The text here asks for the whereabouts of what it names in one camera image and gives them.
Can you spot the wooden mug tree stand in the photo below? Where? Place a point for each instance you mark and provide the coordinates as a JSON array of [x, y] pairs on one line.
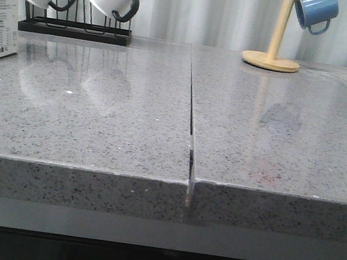
[[270, 60]]

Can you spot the blue enamel mug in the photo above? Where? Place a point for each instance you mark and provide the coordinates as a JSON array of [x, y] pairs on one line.
[[316, 15]]

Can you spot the black wire mug rack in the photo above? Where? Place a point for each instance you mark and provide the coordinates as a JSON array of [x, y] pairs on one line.
[[81, 21]]

